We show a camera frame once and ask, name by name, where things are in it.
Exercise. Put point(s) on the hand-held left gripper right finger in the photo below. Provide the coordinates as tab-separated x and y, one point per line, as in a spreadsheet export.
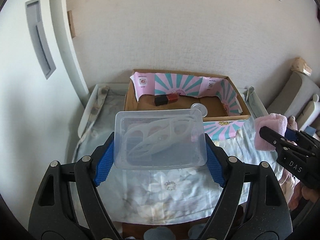
214	163

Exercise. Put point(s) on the clear plastic container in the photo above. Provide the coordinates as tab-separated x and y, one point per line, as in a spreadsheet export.
140	135

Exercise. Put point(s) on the round clear plastic lid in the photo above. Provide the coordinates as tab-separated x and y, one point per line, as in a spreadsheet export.
200	108

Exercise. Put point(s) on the floral light blue blanket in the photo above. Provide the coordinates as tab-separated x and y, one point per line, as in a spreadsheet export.
175	190

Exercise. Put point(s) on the wooden wall piece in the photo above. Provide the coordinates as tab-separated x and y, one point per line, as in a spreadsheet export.
71	25

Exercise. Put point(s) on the pink patterned cloth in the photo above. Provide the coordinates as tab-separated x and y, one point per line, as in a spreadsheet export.
291	190

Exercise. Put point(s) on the cardboard box with pink lining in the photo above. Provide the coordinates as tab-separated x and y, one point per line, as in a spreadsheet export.
130	97

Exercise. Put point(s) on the person's right hand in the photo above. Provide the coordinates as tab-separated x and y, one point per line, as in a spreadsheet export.
311	196

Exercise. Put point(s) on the small red box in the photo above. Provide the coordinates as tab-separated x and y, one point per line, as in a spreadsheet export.
173	98

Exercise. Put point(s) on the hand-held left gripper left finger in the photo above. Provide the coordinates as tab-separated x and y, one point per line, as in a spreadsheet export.
105	160

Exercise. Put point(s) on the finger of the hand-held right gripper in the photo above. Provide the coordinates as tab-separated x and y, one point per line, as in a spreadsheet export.
271	137
303	140

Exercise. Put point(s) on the grey sofa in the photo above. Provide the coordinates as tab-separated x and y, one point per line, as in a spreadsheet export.
287	92

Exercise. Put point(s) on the small black box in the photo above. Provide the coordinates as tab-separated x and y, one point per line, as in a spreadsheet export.
160	101

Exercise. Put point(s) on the pink folded towel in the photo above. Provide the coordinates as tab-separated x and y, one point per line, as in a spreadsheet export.
271	121

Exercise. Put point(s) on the white door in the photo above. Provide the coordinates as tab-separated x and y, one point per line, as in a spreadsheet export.
22	120

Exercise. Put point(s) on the beige cushion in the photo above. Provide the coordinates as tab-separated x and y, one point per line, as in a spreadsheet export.
310	110

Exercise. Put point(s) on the beige crumpled object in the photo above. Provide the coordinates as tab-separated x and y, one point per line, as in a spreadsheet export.
302	66

